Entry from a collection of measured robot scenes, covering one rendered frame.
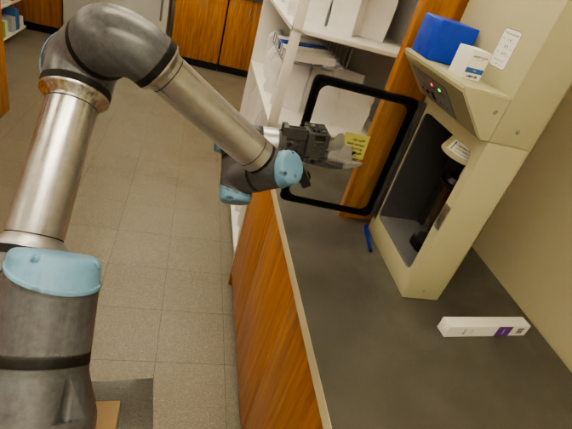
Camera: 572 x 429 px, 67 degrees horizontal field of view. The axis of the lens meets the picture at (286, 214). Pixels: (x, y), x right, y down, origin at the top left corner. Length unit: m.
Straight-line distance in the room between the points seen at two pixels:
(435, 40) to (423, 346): 0.72
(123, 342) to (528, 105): 1.79
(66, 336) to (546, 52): 0.95
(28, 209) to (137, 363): 1.39
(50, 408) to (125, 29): 0.53
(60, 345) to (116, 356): 1.49
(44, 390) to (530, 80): 0.98
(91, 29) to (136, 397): 0.61
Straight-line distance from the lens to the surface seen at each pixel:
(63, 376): 0.62
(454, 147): 1.17
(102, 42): 0.76
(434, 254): 1.17
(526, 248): 1.52
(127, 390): 0.86
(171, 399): 1.97
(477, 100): 0.98
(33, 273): 0.61
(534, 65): 1.02
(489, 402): 1.13
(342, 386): 0.96
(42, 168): 0.78
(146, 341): 2.14
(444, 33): 1.13
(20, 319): 0.61
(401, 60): 1.29
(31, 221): 0.76
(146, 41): 0.75
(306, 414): 1.11
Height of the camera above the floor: 1.66
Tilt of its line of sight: 31 degrees down
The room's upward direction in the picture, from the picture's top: 18 degrees clockwise
